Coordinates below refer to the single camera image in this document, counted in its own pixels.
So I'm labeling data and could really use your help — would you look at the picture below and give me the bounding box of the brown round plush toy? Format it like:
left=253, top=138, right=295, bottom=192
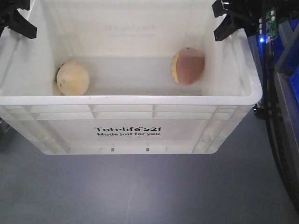
left=170, top=47, right=205, bottom=85

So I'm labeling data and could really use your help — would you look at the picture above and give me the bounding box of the white plastic tote box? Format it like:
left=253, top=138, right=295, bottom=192
left=0, top=0, right=262, bottom=155

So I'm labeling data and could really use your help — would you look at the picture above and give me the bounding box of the green circuit board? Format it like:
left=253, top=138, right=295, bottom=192
left=259, top=7, right=278, bottom=43

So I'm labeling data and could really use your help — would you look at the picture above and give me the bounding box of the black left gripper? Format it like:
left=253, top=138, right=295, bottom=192
left=0, top=0, right=37, bottom=39

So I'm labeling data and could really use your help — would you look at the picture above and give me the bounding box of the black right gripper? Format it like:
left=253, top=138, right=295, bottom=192
left=212, top=0, right=299, bottom=42

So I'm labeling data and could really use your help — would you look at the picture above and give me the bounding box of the cream round plush toy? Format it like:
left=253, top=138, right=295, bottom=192
left=56, top=60, right=90, bottom=96

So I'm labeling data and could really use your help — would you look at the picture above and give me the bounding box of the blue bin right side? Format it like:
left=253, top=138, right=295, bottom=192
left=248, top=21, right=299, bottom=114

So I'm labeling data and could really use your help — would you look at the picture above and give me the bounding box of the black braided cable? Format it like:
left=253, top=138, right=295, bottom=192
left=253, top=0, right=299, bottom=210

